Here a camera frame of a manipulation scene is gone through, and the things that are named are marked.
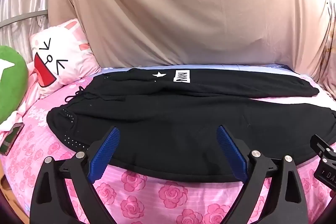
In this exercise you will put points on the pink floral bedsheet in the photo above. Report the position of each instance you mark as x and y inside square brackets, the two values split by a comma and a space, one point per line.
[157, 200]

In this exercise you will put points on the grey metal rod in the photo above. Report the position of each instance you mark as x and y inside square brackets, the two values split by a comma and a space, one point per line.
[21, 18]

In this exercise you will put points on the dark rectangular device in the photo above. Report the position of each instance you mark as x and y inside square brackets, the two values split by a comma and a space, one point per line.
[10, 138]

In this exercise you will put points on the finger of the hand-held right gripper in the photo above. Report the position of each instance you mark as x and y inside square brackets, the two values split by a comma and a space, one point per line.
[321, 148]

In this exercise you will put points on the white rabbit pillow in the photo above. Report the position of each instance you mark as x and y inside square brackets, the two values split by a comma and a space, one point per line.
[63, 56]

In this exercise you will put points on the floral beige cloth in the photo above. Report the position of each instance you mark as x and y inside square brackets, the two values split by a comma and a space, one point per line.
[330, 37]

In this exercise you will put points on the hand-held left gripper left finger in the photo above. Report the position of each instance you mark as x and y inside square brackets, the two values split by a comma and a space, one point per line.
[106, 150]

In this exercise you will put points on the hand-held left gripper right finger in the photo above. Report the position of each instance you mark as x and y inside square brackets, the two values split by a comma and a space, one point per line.
[231, 150]

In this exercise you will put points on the black pants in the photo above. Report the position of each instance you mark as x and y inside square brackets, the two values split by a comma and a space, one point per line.
[168, 124]

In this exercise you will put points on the green plush pillow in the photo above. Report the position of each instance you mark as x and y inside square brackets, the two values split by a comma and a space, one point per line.
[11, 82]

